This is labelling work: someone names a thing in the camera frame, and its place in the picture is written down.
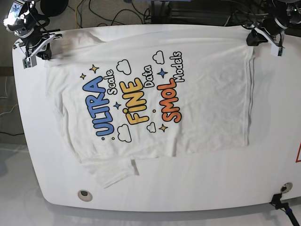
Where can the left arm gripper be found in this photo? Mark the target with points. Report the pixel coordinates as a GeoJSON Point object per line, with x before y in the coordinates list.
{"type": "Point", "coordinates": [273, 34]}

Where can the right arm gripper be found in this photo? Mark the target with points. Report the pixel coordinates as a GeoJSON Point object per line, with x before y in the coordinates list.
{"type": "Point", "coordinates": [38, 46]}

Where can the white printed T-shirt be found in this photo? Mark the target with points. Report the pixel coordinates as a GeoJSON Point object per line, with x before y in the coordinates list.
{"type": "Point", "coordinates": [148, 96]}

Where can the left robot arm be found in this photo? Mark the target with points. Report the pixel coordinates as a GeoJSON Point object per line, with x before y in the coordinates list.
{"type": "Point", "coordinates": [287, 12]}

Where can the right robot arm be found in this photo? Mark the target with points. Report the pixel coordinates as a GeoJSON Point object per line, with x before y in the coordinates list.
{"type": "Point", "coordinates": [25, 22]}

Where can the black round stand base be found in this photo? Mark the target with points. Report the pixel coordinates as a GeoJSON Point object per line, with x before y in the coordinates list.
{"type": "Point", "coordinates": [52, 8]}

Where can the red warning sticker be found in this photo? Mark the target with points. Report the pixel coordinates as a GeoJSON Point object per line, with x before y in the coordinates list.
{"type": "Point", "coordinates": [298, 158]}

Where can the left table grommet hole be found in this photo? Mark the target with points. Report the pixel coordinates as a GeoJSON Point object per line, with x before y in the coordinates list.
{"type": "Point", "coordinates": [85, 195]}

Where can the right metal table grommet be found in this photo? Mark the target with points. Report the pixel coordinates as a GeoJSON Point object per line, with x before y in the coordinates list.
{"type": "Point", "coordinates": [286, 187]}

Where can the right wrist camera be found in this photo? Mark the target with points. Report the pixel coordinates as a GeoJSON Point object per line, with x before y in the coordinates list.
{"type": "Point", "coordinates": [29, 62]}

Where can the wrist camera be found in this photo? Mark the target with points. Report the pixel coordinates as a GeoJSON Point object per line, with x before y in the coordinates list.
{"type": "Point", "coordinates": [277, 51]}
{"type": "Point", "coordinates": [29, 62]}

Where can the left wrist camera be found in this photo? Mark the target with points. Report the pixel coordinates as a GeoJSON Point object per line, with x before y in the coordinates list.
{"type": "Point", "coordinates": [277, 51]}

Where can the black equipment frame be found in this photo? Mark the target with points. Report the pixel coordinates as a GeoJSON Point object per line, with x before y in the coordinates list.
{"type": "Point", "coordinates": [159, 11]}

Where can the black clamp with cable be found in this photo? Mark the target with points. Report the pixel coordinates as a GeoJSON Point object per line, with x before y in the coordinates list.
{"type": "Point", "coordinates": [284, 206]}

